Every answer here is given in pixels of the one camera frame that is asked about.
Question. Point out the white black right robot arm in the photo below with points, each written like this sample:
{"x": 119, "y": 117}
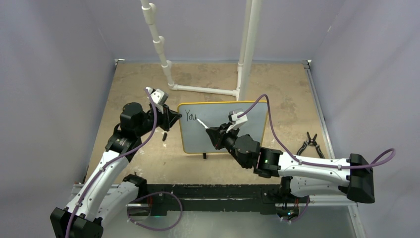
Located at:
{"x": 300, "y": 176}

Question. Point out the white PVC pipe frame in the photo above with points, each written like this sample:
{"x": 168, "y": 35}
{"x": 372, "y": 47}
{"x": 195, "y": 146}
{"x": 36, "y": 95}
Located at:
{"x": 189, "y": 30}

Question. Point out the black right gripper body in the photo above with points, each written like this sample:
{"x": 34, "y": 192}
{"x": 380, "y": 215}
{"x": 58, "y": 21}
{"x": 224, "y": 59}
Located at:
{"x": 227, "y": 140}

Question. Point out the yellow framed whiteboard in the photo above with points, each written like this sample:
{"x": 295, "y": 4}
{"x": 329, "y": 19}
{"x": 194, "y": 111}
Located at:
{"x": 194, "y": 138}

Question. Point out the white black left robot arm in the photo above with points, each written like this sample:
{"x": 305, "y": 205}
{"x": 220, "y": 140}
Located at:
{"x": 97, "y": 202}

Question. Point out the black pliers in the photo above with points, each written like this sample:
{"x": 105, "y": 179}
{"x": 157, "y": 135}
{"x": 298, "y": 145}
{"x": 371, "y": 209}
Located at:
{"x": 311, "y": 141}

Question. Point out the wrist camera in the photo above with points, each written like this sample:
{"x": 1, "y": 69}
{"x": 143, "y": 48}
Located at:
{"x": 236, "y": 120}
{"x": 159, "y": 98}

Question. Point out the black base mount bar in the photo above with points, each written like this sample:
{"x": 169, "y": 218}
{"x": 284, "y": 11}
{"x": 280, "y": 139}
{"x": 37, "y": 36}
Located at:
{"x": 267, "y": 199}

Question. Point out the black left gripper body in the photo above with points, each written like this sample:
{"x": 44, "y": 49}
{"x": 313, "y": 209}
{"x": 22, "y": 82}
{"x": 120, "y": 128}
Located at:
{"x": 162, "y": 119}

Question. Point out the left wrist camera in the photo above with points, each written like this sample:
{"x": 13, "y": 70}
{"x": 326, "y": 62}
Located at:
{"x": 159, "y": 98}

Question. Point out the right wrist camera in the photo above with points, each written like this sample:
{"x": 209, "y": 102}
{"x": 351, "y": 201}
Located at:
{"x": 236, "y": 120}

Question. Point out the white whiteboard marker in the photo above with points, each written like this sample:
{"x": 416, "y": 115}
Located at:
{"x": 202, "y": 123}

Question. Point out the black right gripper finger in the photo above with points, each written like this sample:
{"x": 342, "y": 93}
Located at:
{"x": 218, "y": 129}
{"x": 215, "y": 138}

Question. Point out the aluminium table edge rail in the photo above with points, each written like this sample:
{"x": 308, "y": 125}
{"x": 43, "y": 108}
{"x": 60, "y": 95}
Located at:
{"x": 353, "y": 221}

